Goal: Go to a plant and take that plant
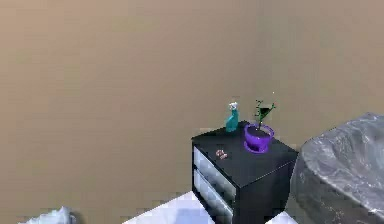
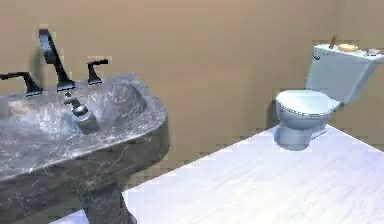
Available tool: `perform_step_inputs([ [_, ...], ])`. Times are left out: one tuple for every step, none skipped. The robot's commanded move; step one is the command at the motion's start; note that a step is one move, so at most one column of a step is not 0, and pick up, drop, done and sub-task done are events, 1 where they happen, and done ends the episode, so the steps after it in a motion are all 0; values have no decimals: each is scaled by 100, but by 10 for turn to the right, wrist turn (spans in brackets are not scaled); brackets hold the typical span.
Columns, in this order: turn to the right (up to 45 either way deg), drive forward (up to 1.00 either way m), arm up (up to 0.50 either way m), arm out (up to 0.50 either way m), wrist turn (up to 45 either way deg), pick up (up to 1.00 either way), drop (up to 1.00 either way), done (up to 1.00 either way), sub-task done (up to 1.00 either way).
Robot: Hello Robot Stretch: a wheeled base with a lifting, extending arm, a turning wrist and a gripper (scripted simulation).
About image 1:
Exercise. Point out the teal spray bottle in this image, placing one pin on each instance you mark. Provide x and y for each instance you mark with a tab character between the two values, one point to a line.
232	121

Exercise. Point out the black bedside cabinet white drawers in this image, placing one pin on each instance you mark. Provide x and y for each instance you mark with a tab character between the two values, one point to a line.
253	166

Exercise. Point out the white crumpled cloth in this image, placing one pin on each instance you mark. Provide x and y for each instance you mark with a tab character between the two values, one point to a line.
53	217

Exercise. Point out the green plant in purple pot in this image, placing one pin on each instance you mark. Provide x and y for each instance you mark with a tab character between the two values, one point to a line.
257	138

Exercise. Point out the small pink object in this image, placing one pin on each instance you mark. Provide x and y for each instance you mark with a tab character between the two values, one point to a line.
221	154

